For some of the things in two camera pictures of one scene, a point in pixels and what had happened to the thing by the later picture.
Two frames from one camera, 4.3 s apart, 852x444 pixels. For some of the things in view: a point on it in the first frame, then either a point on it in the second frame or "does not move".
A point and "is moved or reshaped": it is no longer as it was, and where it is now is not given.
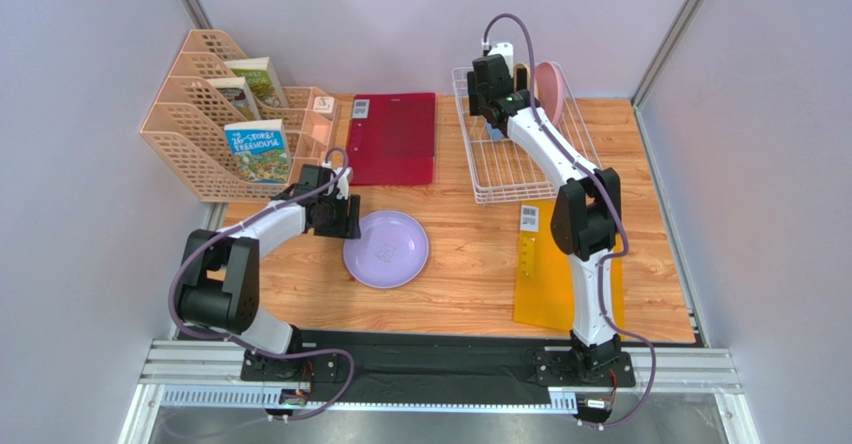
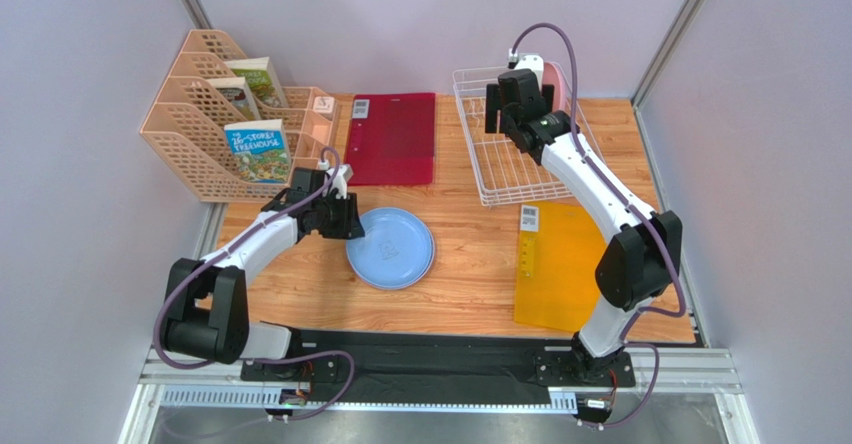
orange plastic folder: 544,293 does not move
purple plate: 391,252 to 423,279
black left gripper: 348,225 does not move
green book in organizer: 262,80 does not move
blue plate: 495,133 is moved or reshaped
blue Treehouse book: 261,150 does not move
